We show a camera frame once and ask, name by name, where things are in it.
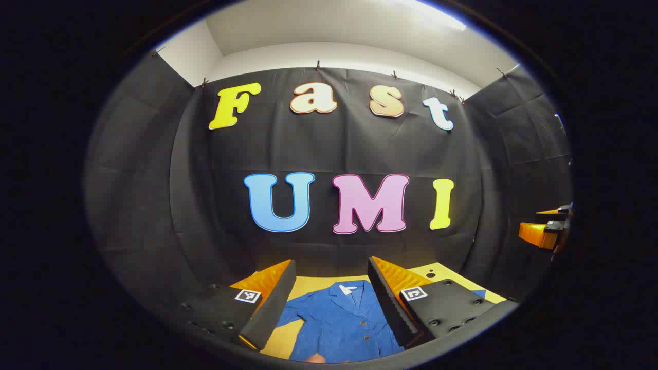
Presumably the blue corduroy shirt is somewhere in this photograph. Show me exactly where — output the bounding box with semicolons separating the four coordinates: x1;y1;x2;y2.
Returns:
276;280;486;364

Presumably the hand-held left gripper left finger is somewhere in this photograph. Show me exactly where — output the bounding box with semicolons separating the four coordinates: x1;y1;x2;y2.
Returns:
179;259;298;351

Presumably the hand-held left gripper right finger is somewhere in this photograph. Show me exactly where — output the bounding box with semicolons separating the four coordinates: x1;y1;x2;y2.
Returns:
367;255;518;350

